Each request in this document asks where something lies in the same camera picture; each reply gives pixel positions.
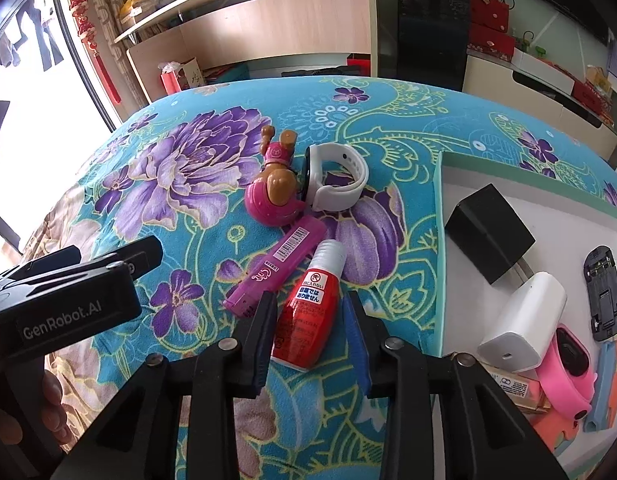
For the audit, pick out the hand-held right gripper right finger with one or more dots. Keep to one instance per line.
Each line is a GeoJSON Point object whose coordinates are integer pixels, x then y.
{"type": "Point", "coordinates": [357, 345]}

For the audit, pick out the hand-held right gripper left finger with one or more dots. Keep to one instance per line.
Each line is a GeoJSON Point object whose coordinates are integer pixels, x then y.
{"type": "Point", "coordinates": [261, 350]}

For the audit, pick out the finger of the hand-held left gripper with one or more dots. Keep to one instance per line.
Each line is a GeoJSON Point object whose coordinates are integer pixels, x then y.
{"type": "Point", "coordinates": [53, 277]}
{"type": "Point", "coordinates": [138, 255]}

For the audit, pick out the red bottle with white cap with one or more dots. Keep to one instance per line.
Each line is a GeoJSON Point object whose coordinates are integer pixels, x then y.
{"type": "Point", "coordinates": [303, 320]}

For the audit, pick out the gold patterned lighter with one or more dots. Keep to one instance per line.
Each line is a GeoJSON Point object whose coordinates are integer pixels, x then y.
{"type": "Point", "coordinates": [513, 387]}

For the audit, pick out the white power adapter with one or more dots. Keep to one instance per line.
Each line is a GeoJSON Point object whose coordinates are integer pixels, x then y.
{"type": "Point", "coordinates": [523, 320]}

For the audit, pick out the black power adapter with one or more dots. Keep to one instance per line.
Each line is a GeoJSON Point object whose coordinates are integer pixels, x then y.
{"type": "Point", "coordinates": [488, 232]}

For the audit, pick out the pink kids smartwatch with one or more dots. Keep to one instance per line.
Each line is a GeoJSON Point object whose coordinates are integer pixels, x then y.
{"type": "Point", "coordinates": [568, 360]}

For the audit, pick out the coral and blue plastic toy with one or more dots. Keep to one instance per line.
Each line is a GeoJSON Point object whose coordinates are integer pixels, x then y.
{"type": "Point", "coordinates": [558, 430]}

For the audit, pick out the green shallow cardboard box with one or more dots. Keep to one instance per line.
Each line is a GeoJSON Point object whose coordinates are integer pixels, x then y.
{"type": "Point", "coordinates": [553, 220]}

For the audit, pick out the black toy car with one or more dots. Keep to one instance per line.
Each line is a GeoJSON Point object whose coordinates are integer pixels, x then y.
{"type": "Point", "coordinates": [602, 290]}

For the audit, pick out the person's left hand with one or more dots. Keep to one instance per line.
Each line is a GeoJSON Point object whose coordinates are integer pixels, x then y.
{"type": "Point", "coordinates": [56, 405]}

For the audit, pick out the purple lighter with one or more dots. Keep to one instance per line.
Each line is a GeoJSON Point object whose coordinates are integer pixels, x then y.
{"type": "Point", "coordinates": [278, 265]}

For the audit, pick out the brown and pink pup figure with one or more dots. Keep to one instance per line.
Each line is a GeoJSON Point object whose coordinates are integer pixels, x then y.
{"type": "Point", "coordinates": [276, 195]}

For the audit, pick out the white smartwatch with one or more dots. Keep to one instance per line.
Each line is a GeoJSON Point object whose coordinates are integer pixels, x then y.
{"type": "Point", "coordinates": [359, 172]}

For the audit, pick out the red hanging knot ornament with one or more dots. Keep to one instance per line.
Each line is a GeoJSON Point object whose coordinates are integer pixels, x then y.
{"type": "Point", "coordinates": [88, 25]}

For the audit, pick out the hanging dark clothes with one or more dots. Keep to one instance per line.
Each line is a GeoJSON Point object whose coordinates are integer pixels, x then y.
{"type": "Point", "coordinates": [33, 35]}

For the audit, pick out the yellow round container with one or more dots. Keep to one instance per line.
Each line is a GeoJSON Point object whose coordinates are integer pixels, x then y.
{"type": "Point", "coordinates": [134, 6]}

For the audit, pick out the wooden shelf counter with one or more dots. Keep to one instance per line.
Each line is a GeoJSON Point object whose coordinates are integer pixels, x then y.
{"type": "Point", "coordinates": [268, 25]}

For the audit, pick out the white TV cabinet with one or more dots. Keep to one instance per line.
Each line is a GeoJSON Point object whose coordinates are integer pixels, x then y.
{"type": "Point", "coordinates": [498, 85]}

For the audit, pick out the black water dispenser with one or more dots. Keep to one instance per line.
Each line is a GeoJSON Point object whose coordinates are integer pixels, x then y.
{"type": "Point", "coordinates": [433, 30]}

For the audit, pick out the red gift box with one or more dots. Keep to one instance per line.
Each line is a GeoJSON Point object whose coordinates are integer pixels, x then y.
{"type": "Point", "coordinates": [491, 42]}

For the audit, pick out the white flat box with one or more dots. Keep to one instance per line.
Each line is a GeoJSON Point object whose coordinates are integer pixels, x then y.
{"type": "Point", "coordinates": [540, 67]}

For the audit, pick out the red patterned flat box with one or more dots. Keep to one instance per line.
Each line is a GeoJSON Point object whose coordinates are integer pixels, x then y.
{"type": "Point", "coordinates": [592, 97]}

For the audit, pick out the red handbag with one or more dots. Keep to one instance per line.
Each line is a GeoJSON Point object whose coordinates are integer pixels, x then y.
{"type": "Point", "coordinates": [488, 7]}

